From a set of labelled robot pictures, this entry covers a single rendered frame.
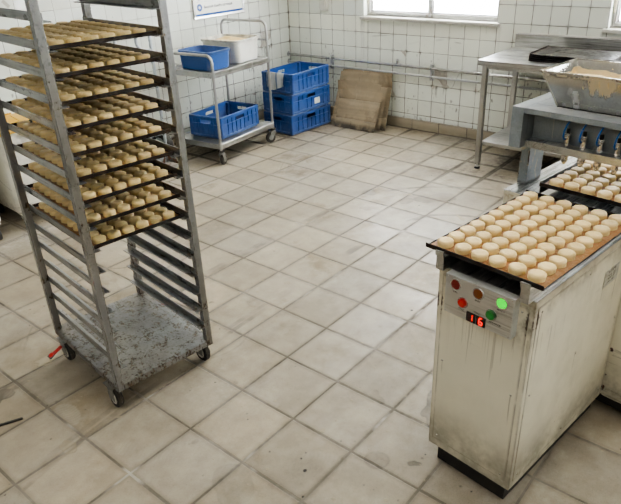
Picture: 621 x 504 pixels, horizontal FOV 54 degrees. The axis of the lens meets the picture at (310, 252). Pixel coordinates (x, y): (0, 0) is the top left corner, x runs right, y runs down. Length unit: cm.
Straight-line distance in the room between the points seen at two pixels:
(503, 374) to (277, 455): 96
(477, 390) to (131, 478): 132
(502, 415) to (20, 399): 206
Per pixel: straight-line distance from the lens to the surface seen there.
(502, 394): 210
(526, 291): 183
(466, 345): 208
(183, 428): 269
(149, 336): 300
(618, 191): 251
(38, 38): 221
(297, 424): 263
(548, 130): 258
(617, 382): 275
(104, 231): 255
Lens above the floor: 179
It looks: 27 degrees down
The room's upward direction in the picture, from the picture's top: 3 degrees counter-clockwise
